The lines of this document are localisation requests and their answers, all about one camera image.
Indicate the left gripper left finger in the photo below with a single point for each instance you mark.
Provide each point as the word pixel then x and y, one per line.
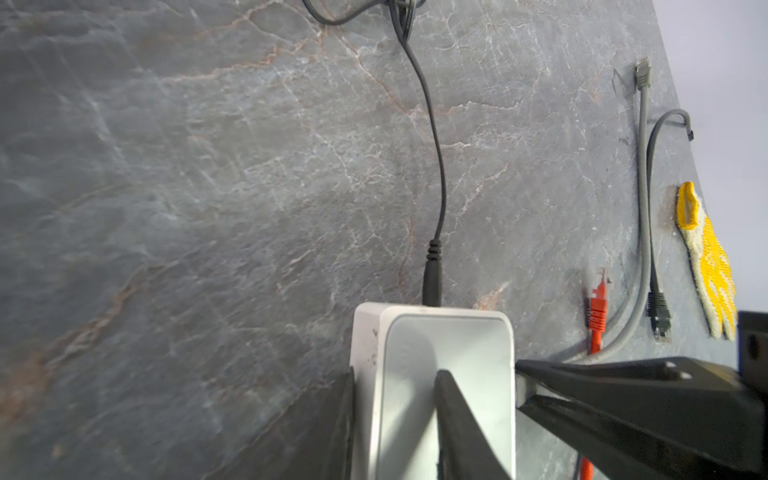
pixel 327 450

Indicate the yellow work glove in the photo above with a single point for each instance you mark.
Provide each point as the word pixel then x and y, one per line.
pixel 709 264

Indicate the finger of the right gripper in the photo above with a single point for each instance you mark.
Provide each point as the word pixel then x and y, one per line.
pixel 670 418

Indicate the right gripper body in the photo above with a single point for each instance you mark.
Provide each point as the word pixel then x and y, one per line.
pixel 753 350

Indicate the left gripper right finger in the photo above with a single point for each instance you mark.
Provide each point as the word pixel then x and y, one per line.
pixel 464 452

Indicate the white network switch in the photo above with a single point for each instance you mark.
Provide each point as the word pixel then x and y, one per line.
pixel 397 352

